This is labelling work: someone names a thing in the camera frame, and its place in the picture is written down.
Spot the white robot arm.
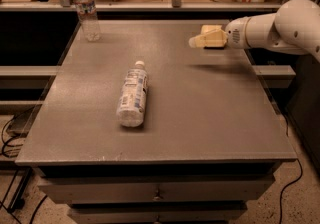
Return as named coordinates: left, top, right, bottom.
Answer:
left=189, top=0, right=320, bottom=61

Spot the grey drawer cabinet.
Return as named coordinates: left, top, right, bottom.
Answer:
left=17, top=21, right=296, bottom=224

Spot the metal shelf rail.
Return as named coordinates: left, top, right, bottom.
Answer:
left=0, top=2, right=281, bottom=12

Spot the yellow sponge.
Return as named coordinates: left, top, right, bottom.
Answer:
left=200, top=25, right=227, bottom=48

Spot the black cable right floor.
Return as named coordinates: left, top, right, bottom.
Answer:
left=278, top=114, right=304, bottom=224

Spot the black cables left floor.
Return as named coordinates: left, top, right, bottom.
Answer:
left=0, top=107, right=48, bottom=224

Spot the lying labelled water bottle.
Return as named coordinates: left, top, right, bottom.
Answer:
left=116, top=61, right=148, bottom=127

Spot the metal drawer knob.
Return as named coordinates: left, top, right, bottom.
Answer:
left=152, top=192, right=163, bottom=202

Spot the upright clear water bottle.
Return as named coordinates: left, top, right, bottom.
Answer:
left=73, top=0, right=101, bottom=42

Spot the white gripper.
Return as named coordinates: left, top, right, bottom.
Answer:
left=189, top=17, right=250, bottom=49

